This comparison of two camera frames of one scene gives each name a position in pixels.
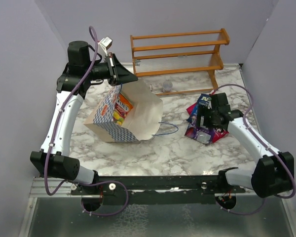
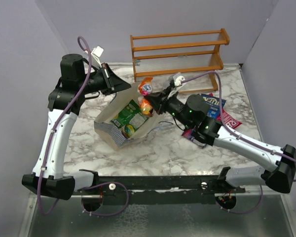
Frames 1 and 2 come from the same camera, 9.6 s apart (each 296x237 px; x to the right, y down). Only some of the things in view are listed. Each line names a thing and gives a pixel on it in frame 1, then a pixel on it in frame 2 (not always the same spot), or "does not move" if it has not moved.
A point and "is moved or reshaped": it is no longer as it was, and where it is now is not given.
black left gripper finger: x=118 y=74 -> x=113 y=82
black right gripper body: x=212 y=122 -> x=174 y=107
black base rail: x=155 y=190 does not move
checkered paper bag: x=142 y=122 is moved or reshaped
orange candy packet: x=122 y=106 -> x=145 y=89
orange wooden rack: x=178 y=54 does not move
